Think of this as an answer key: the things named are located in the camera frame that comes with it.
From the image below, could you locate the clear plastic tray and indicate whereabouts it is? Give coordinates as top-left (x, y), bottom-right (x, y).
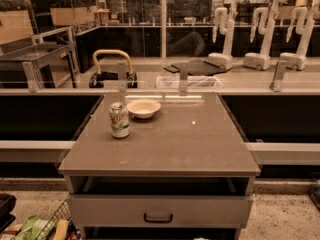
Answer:
top-left (155, 76), bottom-right (223, 89)

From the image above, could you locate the white parked robot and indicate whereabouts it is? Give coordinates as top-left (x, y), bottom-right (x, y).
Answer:
top-left (280, 0), bottom-right (320, 71)
top-left (207, 0), bottom-right (249, 70)
top-left (243, 0), bottom-right (288, 71)

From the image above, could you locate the green white soda can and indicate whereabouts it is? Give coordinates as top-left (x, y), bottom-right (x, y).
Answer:
top-left (109, 102), bottom-right (129, 138)

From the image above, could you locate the wire basket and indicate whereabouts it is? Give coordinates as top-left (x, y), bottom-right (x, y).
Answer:
top-left (46, 201), bottom-right (82, 240)

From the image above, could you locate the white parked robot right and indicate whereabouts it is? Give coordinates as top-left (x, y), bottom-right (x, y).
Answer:
top-left (280, 0), bottom-right (320, 71)

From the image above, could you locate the yellow item in basket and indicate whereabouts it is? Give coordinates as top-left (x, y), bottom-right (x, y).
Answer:
top-left (52, 219), bottom-right (69, 240)

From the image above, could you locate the green snack bag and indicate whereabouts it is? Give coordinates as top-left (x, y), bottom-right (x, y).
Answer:
top-left (13, 216), bottom-right (56, 240)

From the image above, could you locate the grey counter cabinet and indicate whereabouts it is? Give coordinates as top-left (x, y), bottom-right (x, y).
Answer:
top-left (59, 93), bottom-right (260, 240)

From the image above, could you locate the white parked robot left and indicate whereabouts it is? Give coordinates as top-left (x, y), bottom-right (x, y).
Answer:
top-left (207, 0), bottom-right (249, 70)

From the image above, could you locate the black bin stack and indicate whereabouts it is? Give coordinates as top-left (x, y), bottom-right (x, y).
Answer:
top-left (0, 193), bottom-right (16, 233)

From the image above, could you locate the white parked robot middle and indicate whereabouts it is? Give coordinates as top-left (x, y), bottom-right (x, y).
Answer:
top-left (243, 0), bottom-right (288, 71)

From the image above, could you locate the grey metal table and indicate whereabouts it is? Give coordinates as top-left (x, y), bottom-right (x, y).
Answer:
top-left (0, 42), bottom-right (79, 88)

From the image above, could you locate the black floor mat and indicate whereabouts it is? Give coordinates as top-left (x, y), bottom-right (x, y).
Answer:
top-left (164, 59), bottom-right (227, 76)

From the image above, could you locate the grey drawer with black handle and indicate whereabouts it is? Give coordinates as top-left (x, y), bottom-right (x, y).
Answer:
top-left (67, 195), bottom-right (252, 228)

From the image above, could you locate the white paper bowl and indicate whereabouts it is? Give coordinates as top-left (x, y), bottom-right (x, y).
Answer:
top-left (127, 99), bottom-right (161, 119)

